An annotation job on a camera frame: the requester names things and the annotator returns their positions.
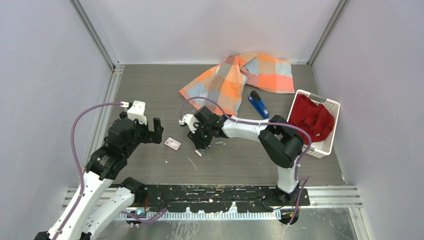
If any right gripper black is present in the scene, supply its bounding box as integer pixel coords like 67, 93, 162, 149
187, 122, 213, 150

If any blue stapler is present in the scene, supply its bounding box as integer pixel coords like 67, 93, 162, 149
248, 90, 270, 119

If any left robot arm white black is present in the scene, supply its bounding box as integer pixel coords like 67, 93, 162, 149
35, 112, 164, 240

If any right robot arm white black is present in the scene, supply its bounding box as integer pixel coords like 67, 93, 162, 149
179, 106, 304, 206

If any red white staple box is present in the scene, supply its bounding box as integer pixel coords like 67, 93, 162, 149
164, 137, 181, 151

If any orange checkered cloth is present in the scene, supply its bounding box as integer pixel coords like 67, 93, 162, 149
179, 52, 295, 116

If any red cloth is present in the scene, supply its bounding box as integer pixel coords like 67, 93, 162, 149
288, 94, 335, 143

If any white plastic basket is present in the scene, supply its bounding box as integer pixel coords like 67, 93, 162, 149
287, 89, 340, 159

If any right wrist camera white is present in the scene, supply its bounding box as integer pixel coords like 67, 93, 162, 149
178, 114, 200, 134

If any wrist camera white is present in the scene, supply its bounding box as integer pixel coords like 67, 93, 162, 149
178, 114, 200, 134
120, 100, 148, 125

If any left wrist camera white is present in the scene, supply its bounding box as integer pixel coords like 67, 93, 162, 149
120, 100, 148, 125

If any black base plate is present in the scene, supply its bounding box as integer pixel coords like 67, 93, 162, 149
131, 184, 310, 214

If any aluminium slotted rail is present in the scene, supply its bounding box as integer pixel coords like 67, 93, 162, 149
115, 211, 282, 222

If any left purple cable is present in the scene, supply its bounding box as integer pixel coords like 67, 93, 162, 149
51, 101, 168, 240

